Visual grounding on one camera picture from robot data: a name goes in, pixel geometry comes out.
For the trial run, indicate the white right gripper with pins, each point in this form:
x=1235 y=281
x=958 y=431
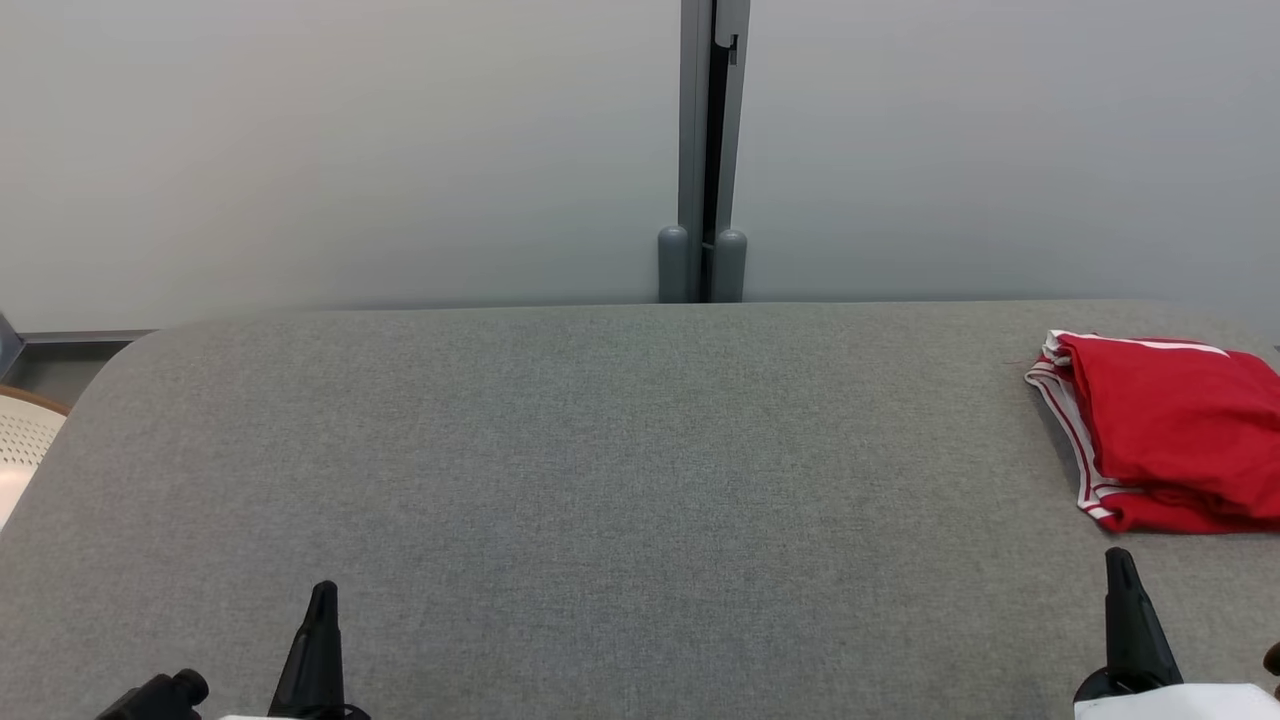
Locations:
x=1180 y=705

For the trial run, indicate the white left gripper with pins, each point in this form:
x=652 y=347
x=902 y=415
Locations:
x=300 y=718

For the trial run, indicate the red white basketball jersey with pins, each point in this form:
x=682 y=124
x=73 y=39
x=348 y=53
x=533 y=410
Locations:
x=1150 y=515

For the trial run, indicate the white perforated laundry basket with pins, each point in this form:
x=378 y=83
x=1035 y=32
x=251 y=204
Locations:
x=25 y=450

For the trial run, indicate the grey rounded partition foot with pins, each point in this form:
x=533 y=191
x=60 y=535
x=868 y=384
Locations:
x=673 y=265
x=730 y=268

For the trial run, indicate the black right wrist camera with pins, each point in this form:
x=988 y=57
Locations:
x=1272 y=660

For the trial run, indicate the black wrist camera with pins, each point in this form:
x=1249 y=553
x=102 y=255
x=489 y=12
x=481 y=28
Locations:
x=155 y=698
x=1272 y=660

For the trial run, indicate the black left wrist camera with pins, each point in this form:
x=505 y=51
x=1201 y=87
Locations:
x=155 y=698

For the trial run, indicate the grey partition bottom rail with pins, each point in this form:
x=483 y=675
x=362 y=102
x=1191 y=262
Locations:
x=90 y=337

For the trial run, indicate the grey corner post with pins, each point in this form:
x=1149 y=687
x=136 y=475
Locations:
x=8 y=345

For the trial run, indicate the grey partition post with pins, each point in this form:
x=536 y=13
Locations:
x=692 y=110

